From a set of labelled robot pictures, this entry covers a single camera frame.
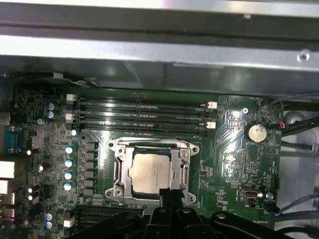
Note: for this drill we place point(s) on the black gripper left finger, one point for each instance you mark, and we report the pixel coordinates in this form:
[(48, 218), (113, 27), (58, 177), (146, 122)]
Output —
[(159, 224)]

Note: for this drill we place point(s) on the open black PC case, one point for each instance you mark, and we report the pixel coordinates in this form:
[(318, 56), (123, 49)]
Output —
[(174, 49)]

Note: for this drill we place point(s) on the round coin battery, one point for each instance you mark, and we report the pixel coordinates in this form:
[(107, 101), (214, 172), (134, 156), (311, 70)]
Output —
[(256, 132)]

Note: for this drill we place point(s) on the metal socket cover frame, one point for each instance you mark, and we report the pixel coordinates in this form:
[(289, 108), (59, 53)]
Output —
[(177, 164)]

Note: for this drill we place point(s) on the silver square CPU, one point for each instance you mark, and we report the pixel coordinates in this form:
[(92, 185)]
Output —
[(149, 171)]

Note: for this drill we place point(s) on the CPU socket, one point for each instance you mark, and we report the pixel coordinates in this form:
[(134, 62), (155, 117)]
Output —
[(114, 196)]

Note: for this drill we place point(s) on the silver rear port block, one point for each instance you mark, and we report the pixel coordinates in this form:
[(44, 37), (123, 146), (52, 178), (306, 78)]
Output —
[(6, 169)]

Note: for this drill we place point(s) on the green motherboard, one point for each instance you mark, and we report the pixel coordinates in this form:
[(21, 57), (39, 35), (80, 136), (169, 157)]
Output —
[(224, 149)]

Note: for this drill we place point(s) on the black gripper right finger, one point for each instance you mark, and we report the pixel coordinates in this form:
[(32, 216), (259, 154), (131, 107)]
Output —
[(192, 224)]

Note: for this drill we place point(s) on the silver board connector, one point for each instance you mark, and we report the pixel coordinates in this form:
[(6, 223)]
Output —
[(249, 193)]

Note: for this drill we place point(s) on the blue serial port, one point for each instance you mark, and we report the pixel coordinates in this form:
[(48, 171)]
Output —
[(13, 138)]

